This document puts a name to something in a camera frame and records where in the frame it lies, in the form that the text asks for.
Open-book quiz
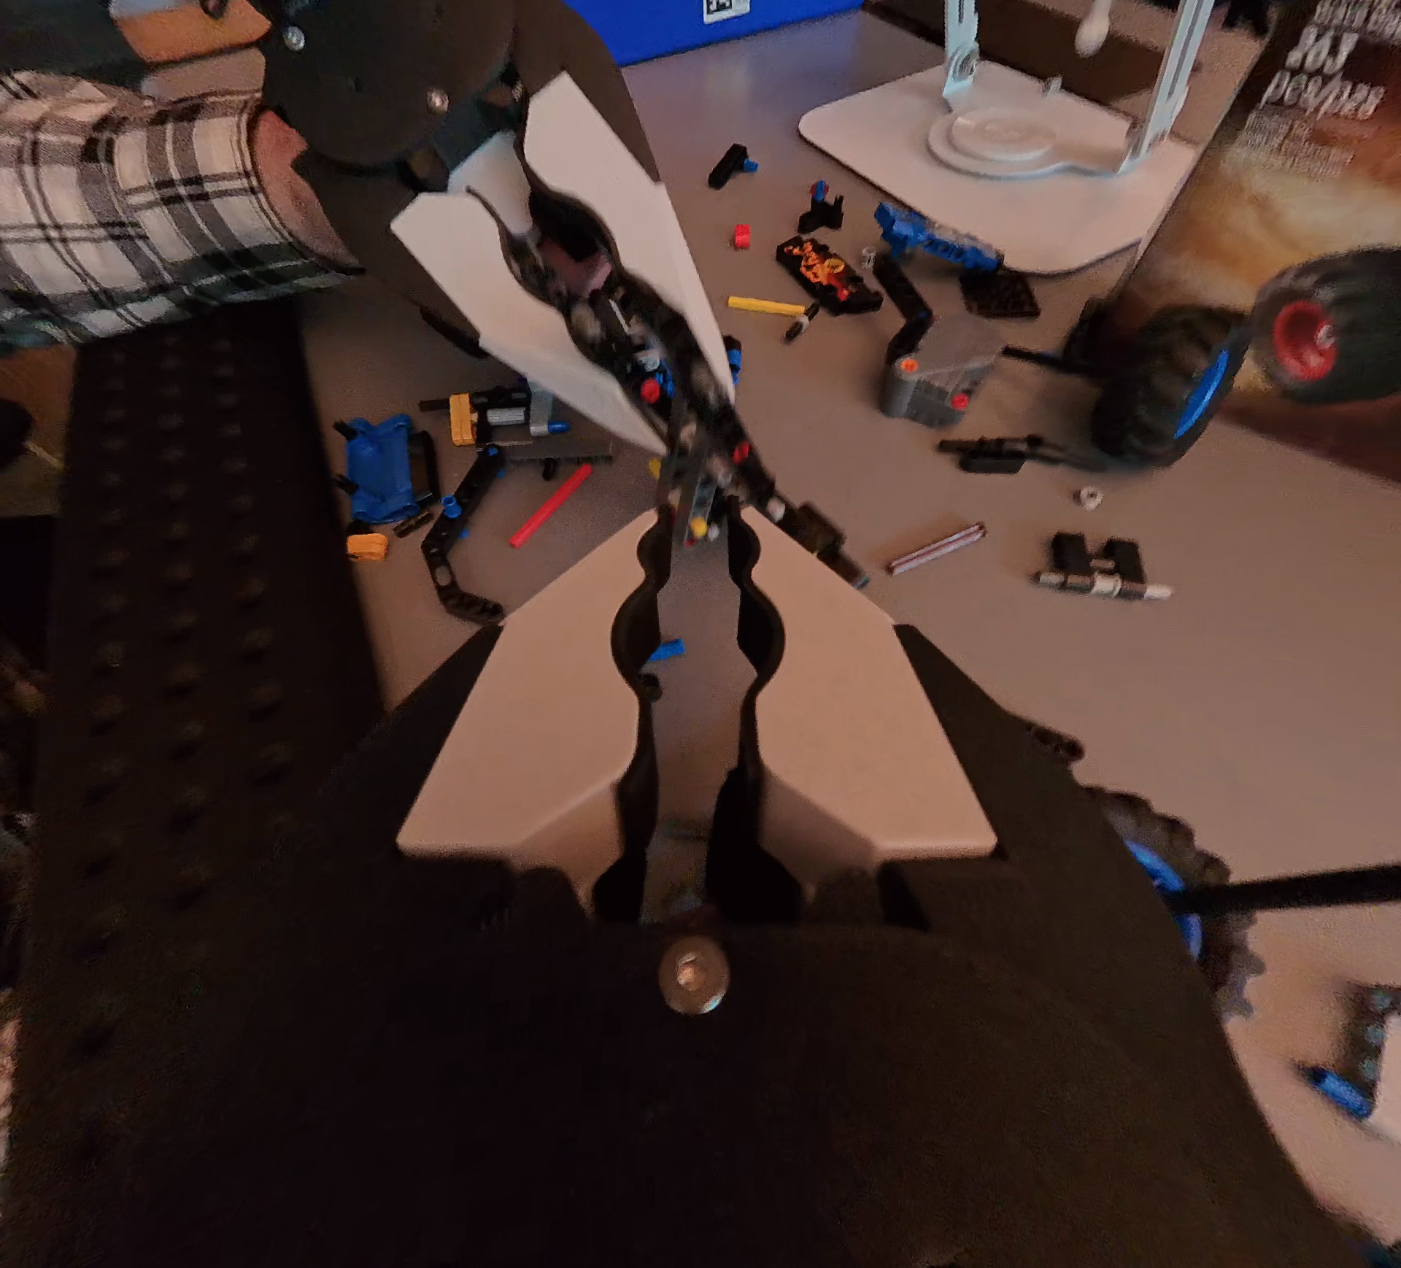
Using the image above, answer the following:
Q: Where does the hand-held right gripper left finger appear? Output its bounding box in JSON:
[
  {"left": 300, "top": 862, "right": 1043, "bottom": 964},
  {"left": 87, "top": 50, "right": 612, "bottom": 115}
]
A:
[{"left": 394, "top": 507, "right": 669, "bottom": 914}]

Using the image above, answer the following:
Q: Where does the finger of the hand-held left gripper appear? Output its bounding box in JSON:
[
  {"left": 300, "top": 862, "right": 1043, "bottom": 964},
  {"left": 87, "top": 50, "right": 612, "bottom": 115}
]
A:
[
  {"left": 520, "top": 76, "right": 740, "bottom": 405},
  {"left": 390, "top": 191, "right": 673, "bottom": 460}
]

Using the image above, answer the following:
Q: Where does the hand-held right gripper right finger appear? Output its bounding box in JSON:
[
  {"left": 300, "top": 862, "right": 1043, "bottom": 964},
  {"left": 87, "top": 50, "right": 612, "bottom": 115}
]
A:
[{"left": 728, "top": 507, "right": 1002, "bottom": 914}]

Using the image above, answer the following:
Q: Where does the black toy truck chassis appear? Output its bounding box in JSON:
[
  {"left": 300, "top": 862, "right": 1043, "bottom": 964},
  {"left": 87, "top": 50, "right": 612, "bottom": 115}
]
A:
[{"left": 515, "top": 196, "right": 866, "bottom": 592}]

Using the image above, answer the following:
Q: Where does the red toy axle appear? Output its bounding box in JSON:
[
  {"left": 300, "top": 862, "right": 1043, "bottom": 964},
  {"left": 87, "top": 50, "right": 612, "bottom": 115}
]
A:
[{"left": 508, "top": 463, "right": 597, "bottom": 548}]

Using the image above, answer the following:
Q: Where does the person's left forearm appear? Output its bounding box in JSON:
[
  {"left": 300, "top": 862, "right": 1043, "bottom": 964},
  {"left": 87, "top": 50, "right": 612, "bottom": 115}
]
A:
[{"left": 0, "top": 69, "right": 362, "bottom": 355}]

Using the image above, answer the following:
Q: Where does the light grey desk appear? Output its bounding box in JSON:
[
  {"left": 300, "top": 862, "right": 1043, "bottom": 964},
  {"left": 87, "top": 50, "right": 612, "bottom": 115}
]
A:
[{"left": 306, "top": 0, "right": 1401, "bottom": 1268}]

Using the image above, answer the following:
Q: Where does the yellow black toy assembly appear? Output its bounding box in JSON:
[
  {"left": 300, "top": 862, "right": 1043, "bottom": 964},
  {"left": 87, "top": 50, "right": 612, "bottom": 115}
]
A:
[{"left": 423, "top": 387, "right": 549, "bottom": 444}]

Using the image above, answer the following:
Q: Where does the small grey toy axle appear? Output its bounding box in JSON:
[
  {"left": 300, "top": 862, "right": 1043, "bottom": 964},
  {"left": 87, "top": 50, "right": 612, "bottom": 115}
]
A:
[{"left": 886, "top": 520, "right": 986, "bottom": 576}]

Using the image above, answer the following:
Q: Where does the blue toy panel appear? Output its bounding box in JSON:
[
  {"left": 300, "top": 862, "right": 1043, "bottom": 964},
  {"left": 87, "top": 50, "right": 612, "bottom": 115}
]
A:
[{"left": 333, "top": 415, "right": 439, "bottom": 530}]

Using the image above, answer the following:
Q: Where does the black angled toy beam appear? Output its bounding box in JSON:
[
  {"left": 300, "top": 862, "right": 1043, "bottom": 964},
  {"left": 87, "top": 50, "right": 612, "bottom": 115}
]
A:
[{"left": 420, "top": 441, "right": 509, "bottom": 624}]

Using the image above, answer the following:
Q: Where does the black orange flame toy panel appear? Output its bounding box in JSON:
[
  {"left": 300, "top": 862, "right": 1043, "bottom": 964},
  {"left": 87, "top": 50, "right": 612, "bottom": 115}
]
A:
[{"left": 777, "top": 234, "right": 883, "bottom": 317}]

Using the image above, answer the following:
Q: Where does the black connector grey axle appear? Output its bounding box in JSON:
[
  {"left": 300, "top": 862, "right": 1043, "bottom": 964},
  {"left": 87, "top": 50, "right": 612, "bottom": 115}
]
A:
[{"left": 1035, "top": 536, "right": 1173, "bottom": 602}]

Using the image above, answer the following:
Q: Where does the black L-shaped toy beam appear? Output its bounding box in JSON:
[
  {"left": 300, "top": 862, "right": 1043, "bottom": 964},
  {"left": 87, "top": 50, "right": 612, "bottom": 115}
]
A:
[{"left": 876, "top": 257, "right": 937, "bottom": 361}]

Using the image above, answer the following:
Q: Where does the black studded mat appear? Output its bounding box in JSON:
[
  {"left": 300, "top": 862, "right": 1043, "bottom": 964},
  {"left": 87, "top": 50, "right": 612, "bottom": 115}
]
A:
[{"left": 0, "top": 295, "right": 417, "bottom": 1268}]

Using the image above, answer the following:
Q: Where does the grey toy motor block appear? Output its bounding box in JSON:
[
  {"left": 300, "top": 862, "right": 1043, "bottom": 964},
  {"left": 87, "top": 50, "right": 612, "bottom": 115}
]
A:
[{"left": 880, "top": 349, "right": 986, "bottom": 427}]

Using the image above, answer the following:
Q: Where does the small black square toy piece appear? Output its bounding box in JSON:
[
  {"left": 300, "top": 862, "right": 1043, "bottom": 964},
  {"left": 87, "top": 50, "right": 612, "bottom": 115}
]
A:
[{"left": 964, "top": 269, "right": 1041, "bottom": 321}]

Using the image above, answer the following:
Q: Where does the white document stand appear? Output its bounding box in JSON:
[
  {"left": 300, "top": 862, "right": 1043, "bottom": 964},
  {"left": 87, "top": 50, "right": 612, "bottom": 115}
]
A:
[{"left": 799, "top": 0, "right": 1260, "bottom": 278}]

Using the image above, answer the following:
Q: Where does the long black toy axle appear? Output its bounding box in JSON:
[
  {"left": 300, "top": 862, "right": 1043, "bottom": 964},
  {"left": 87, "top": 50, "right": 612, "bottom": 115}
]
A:
[{"left": 1183, "top": 868, "right": 1401, "bottom": 914}]

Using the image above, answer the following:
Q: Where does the monster truck toy set box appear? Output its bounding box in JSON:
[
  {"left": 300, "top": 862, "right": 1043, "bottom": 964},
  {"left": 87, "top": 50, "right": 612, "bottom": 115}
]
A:
[{"left": 1117, "top": 0, "right": 1401, "bottom": 504}]

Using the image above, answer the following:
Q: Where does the blue toy bracket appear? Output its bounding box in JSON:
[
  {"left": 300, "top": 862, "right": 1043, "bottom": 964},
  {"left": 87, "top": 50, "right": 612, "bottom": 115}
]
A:
[{"left": 876, "top": 203, "right": 1003, "bottom": 273}]

